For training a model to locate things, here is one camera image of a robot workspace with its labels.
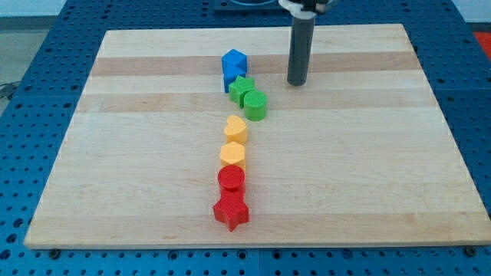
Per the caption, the red star block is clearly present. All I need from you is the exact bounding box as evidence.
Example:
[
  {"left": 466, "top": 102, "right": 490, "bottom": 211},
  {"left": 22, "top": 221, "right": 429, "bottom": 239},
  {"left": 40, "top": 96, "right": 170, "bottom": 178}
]
[{"left": 213, "top": 190, "right": 249, "bottom": 232}]

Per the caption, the wooden board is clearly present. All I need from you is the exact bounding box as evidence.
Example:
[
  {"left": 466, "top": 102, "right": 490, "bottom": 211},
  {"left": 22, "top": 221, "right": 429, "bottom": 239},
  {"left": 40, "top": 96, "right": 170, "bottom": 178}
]
[{"left": 25, "top": 25, "right": 490, "bottom": 249}]

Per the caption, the yellow heart block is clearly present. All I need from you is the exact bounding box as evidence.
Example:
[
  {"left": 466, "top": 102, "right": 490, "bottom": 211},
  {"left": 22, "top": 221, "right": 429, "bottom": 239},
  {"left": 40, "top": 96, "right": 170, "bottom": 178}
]
[{"left": 223, "top": 115, "right": 248, "bottom": 144}]

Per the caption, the green circle block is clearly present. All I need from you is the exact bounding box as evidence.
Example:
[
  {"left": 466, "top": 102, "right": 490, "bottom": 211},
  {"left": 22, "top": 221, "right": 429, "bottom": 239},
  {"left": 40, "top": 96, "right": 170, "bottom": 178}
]
[{"left": 244, "top": 90, "right": 268, "bottom": 121}]

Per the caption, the green star block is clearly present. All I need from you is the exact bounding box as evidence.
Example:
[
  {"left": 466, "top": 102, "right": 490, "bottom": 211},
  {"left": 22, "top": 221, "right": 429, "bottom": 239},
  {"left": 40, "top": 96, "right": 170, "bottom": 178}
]
[{"left": 229, "top": 76, "right": 255, "bottom": 109}]

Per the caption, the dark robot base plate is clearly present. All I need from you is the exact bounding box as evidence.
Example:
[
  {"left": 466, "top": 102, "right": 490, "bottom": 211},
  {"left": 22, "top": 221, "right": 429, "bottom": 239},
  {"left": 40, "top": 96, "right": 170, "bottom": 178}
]
[{"left": 213, "top": 0, "right": 282, "bottom": 13}]

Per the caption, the yellow hexagon block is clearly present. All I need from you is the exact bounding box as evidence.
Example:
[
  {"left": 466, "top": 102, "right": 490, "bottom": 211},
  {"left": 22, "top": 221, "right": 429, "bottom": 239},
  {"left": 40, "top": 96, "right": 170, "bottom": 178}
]
[{"left": 219, "top": 141, "right": 246, "bottom": 170}]

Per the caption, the white rod mount bracket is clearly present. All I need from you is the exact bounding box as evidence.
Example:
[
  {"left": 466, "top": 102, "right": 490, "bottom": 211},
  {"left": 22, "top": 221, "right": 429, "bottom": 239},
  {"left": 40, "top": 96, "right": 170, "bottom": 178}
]
[{"left": 278, "top": 0, "right": 338, "bottom": 20}]

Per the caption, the red circle block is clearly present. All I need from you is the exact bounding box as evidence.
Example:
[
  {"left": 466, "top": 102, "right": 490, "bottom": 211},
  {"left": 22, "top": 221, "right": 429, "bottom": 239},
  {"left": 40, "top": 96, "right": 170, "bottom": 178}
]
[{"left": 217, "top": 165, "right": 246, "bottom": 192}]

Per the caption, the blue cube block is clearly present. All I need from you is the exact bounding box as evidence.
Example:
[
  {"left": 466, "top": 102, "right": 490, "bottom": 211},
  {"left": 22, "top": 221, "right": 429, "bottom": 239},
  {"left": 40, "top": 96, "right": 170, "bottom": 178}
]
[{"left": 221, "top": 49, "right": 248, "bottom": 73}]

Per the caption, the blue block behind star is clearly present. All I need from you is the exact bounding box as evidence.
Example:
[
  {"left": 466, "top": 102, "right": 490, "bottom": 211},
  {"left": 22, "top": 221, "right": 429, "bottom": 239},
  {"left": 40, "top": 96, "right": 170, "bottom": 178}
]
[{"left": 223, "top": 67, "right": 246, "bottom": 94}]

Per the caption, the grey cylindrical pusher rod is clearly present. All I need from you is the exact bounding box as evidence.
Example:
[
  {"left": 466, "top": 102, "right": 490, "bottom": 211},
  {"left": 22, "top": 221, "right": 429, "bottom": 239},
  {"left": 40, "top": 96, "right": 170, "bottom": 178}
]
[{"left": 287, "top": 18, "right": 315, "bottom": 87}]

